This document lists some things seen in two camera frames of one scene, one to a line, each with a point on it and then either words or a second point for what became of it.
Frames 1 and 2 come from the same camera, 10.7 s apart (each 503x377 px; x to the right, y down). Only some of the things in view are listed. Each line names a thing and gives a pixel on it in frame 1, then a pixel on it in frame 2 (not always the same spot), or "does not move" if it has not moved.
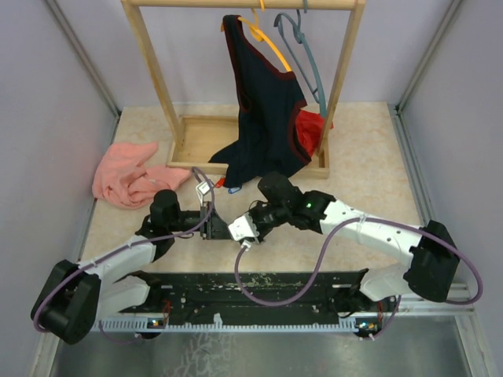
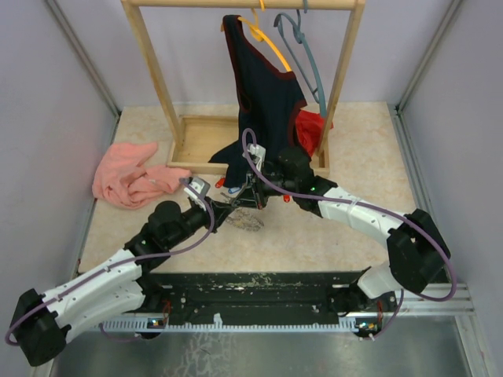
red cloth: [310, 128] does not move
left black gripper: [214, 228] → [220, 210]
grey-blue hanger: [300, 36] does not move
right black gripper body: [266, 218] → [263, 190]
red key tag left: [220, 183] does not move
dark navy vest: [264, 142] does not move
